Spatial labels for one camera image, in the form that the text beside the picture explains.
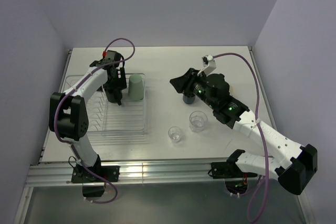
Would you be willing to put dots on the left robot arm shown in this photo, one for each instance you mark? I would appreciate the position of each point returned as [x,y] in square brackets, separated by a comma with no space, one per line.
[68,116]

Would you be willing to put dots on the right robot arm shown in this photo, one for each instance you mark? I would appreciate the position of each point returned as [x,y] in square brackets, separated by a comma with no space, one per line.
[290,163]

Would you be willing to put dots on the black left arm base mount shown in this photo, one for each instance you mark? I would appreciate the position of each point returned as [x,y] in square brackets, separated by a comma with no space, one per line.
[95,180]

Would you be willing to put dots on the small clear glass cup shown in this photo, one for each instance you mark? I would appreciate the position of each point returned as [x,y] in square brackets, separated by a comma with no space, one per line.
[175,134]

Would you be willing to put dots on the large clear glass cup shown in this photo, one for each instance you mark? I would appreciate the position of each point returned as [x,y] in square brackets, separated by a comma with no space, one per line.
[198,121]

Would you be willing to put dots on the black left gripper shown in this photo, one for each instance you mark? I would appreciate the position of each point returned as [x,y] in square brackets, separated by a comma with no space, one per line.
[122,79]

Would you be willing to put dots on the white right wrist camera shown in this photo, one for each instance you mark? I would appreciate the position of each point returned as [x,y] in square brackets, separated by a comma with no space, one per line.
[209,65]

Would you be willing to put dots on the clear wire dish rack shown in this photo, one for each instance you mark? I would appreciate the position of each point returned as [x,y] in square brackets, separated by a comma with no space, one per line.
[108,119]

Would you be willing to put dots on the black mug cream interior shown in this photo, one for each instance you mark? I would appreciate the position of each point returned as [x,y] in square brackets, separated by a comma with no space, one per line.
[114,96]

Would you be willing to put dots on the light green plastic cup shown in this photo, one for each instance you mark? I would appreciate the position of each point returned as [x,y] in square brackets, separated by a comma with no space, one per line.
[136,87]

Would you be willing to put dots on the dark green mug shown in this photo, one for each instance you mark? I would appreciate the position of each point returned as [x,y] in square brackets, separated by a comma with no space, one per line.
[231,90]

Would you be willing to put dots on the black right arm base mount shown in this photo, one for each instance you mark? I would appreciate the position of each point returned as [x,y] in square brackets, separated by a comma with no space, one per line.
[227,170]

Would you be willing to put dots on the aluminium rail frame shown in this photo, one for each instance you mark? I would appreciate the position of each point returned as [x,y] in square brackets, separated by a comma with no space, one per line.
[149,192]

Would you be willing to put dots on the dark blue mug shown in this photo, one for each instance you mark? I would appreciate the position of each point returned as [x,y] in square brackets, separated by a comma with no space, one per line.
[189,98]

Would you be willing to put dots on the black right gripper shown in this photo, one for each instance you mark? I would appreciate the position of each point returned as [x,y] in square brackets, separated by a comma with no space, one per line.
[186,81]

